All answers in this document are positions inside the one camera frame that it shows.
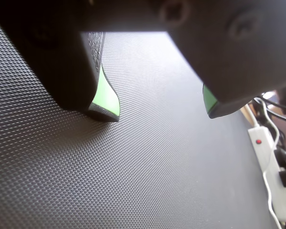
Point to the thin black gripper finger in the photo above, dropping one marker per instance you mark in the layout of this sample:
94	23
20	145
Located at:
50	59

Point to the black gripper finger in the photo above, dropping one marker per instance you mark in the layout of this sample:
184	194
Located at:
228	59

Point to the white power strip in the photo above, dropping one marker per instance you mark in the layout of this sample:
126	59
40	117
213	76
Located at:
264	152

